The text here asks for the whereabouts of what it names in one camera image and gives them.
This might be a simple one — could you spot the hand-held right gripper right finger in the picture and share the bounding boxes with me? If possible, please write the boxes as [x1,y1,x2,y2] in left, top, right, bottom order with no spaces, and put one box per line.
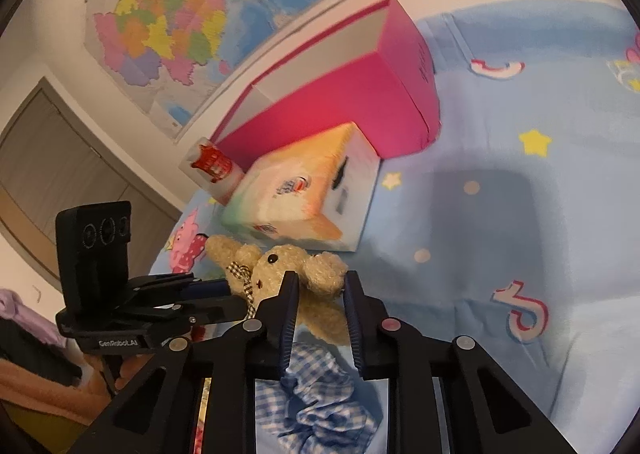
[342,270,576,454]

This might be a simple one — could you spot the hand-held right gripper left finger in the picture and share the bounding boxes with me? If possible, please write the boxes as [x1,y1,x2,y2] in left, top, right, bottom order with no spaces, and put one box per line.
[65,271,301,454]

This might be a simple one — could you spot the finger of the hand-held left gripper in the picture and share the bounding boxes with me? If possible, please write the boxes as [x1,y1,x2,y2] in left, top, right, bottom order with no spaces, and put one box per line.
[134,272,234,297]
[165,294,252,331]

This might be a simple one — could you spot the beige teddy bear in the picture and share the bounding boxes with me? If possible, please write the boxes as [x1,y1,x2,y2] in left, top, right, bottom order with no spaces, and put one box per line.
[204,233,351,348]

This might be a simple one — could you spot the blue gingham scrunchie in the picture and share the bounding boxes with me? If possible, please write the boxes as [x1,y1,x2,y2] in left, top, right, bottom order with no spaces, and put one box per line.
[254,341,381,454]

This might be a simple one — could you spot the pink cardboard box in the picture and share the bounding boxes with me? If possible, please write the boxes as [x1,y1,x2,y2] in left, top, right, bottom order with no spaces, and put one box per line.
[211,0,442,175]

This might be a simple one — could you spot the purple cloth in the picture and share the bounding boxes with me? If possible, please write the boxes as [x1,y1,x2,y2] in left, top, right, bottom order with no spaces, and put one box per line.
[0,288,67,347]

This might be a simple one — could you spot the dark cloth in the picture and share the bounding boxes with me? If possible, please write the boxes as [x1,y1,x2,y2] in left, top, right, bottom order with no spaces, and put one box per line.
[0,318,84,387]

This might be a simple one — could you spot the grey wooden door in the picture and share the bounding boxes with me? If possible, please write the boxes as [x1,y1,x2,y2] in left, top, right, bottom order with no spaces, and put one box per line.
[0,78,179,281]

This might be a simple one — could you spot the white orange lotion bottle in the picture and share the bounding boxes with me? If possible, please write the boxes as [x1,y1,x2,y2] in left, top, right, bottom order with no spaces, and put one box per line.
[180,136,246,205]

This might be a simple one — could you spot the pastel tissue pack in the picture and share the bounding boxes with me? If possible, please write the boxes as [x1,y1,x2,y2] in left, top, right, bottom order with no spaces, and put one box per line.
[219,122,384,253]

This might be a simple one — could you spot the colourful wall map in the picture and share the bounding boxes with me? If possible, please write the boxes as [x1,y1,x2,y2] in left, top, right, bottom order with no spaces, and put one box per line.
[82,0,437,143]

